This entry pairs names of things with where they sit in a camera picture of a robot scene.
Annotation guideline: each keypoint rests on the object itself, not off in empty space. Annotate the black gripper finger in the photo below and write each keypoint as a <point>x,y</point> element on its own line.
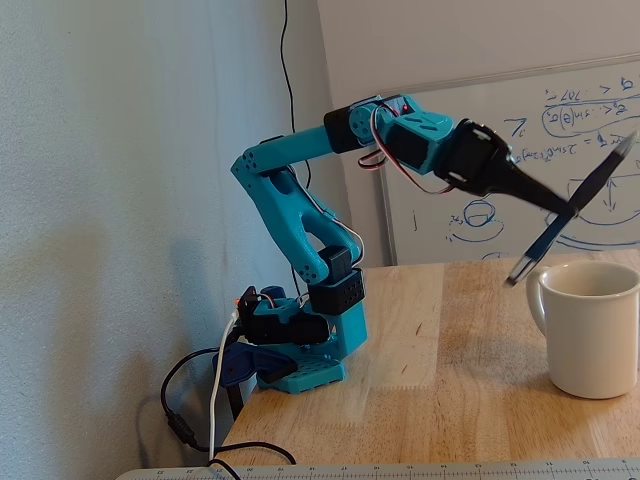
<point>525,197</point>
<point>537,180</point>

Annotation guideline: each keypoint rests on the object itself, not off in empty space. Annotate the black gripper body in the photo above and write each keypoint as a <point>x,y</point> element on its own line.
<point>475,157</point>

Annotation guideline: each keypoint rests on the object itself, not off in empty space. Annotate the black ballpoint pen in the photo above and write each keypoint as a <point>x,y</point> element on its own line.
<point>595,180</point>

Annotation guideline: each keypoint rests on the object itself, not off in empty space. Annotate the white ceramic mug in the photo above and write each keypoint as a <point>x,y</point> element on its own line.
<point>595,335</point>

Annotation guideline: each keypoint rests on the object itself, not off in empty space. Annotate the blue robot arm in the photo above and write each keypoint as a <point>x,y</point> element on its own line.
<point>290,210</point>

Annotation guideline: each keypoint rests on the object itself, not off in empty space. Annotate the whiteboard with blue writing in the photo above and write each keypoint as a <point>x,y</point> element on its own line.
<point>525,165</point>

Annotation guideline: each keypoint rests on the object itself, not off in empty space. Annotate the grey gridded cutting mat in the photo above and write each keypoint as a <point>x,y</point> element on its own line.
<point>400,471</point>

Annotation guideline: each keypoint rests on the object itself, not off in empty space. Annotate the blue table clamp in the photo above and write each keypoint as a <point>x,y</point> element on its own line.
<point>245,365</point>

